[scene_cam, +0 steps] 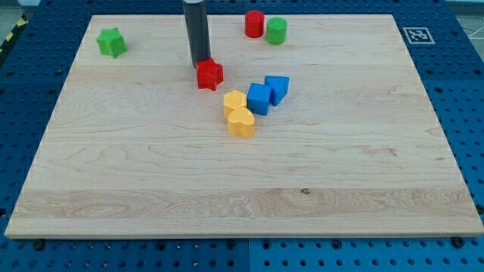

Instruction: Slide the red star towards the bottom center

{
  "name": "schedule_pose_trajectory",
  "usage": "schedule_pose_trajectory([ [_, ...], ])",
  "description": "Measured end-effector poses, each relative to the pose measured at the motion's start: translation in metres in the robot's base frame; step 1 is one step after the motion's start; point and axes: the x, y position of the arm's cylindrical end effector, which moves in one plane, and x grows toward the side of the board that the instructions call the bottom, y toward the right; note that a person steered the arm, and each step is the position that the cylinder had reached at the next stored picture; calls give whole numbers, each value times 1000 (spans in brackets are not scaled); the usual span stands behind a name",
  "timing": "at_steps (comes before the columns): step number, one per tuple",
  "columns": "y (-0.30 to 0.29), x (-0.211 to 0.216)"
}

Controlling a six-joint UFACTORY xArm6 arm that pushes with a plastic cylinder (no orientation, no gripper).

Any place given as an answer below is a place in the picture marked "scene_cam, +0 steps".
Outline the red cylinder block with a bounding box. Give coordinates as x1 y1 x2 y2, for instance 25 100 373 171
244 10 265 38

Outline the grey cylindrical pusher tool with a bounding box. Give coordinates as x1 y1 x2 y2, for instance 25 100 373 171
182 0 211 68

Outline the blue cube block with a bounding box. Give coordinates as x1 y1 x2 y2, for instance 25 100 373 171
247 83 271 116

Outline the light wooden board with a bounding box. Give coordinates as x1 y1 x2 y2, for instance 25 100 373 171
5 14 483 239

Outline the red star block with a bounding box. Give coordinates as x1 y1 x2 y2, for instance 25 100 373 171
196 58 224 91

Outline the yellow heart block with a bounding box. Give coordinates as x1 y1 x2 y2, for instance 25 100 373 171
228 107 255 138

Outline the green star block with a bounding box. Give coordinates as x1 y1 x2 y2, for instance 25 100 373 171
96 27 128 58

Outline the blue triangle block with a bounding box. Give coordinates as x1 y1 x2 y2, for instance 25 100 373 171
265 76 290 107

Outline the green cylinder block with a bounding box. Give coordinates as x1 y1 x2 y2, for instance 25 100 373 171
266 17 288 45

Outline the white fiducial marker tag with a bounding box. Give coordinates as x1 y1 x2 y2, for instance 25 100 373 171
403 26 435 45

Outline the yellow hexagon block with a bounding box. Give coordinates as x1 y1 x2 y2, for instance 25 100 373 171
223 90 247 119

